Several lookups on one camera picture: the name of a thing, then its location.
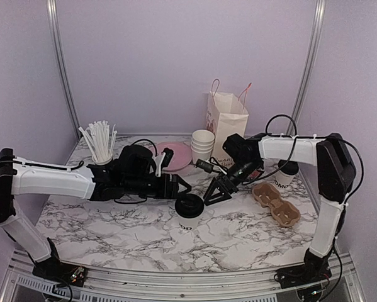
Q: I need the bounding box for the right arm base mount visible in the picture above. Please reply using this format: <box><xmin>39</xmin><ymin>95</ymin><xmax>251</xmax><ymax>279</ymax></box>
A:
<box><xmin>274</xmin><ymin>249</ymin><xmax>333</xmax><ymax>289</ymax></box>

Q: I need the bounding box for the aluminium front rail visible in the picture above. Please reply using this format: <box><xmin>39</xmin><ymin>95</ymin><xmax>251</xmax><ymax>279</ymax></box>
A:
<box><xmin>0</xmin><ymin>250</ymin><xmax>366</xmax><ymax>301</ymax></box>

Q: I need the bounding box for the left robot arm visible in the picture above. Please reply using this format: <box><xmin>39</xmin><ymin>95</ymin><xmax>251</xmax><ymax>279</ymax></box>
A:
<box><xmin>0</xmin><ymin>144</ymin><xmax>191</xmax><ymax>280</ymax></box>

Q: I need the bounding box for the paper takeout bag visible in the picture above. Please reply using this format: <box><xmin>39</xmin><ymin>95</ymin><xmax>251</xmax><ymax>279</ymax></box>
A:
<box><xmin>206</xmin><ymin>79</ymin><xmax>252</xmax><ymax>167</ymax></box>

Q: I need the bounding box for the brown cardboard cup carrier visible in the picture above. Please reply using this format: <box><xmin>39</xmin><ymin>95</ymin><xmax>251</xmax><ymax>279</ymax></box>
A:
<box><xmin>252</xmin><ymin>182</ymin><xmax>301</xmax><ymax>228</ymax></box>

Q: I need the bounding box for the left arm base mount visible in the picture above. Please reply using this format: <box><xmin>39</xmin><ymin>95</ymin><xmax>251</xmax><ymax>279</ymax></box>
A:
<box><xmin>29</xmin><ymin>238</ymin><xmax>87</xmax><ymax>288</ymax></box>

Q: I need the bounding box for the red patterned small bowl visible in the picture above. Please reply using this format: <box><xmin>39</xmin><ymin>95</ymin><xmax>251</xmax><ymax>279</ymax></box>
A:
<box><xmin>245</xmin><ymin>169</ymin><xmax>264</xmax><ymax>182</ymax></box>

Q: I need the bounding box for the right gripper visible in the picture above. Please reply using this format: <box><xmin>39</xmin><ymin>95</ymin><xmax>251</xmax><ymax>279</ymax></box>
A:
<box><xmin>204</xmin><ymin>158</ymin><xmax>261</xmax><ymax>205</ymax></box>

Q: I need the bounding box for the white paper cup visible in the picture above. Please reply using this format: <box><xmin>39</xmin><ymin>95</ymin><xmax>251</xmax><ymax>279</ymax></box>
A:
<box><xmin>273</xmin><ymin>171</ymin><xmax>295</xmax><ymax>189</ymax></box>
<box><xmin>177</xmin><ymin>215</ymin><xmax>201</xmax><ymax>231</ymax></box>

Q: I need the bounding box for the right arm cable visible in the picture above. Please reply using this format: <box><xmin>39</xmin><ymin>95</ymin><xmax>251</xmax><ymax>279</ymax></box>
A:
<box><xmin>238</xmin><ymin>114</ymin><xmax>364</xmax><ymax>202</ymax></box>

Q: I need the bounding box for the pink plate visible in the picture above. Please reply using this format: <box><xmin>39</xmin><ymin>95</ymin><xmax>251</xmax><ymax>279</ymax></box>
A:
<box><xmin>157</xmin><ymin>142</ymin><xmax>192</xmax><ymax>172</ymax></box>

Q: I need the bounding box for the black cup with straws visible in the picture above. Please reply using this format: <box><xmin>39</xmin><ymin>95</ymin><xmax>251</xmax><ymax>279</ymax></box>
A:
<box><xmin>78</xmin><ymin>120</ymin><xmax>118</xmax><ymax>165</ymax></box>

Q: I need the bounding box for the black cup lid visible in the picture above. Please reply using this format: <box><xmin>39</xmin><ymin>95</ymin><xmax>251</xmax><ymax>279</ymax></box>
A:
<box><xmin>278</xmin><ymin>160</ymin><xmax>299</xmax><ymax>176</ymax></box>
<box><xmin>174</xmin><ymin>193</ymin><xmax>205</xmax><ymax>218</ymax></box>

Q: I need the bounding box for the right aluminium frame post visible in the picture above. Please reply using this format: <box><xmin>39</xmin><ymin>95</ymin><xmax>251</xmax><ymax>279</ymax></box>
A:
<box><xmin>291</xmin><ymin>0</ymin><xmax>326</xmax><ymax>125</ymax></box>

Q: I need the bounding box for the stack of white paper cups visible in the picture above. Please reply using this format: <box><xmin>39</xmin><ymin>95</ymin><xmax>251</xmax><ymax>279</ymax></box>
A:
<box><xmin>191</xmin><ymin>130</ymin><xmax>215</xmax><ymax>165</ymax></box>

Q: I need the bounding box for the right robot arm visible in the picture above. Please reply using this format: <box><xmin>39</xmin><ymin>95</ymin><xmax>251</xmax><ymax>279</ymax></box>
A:
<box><xmin>204</xmin><ymin>133</ymin><xmax>356</xmax><ymax>282</ymax></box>

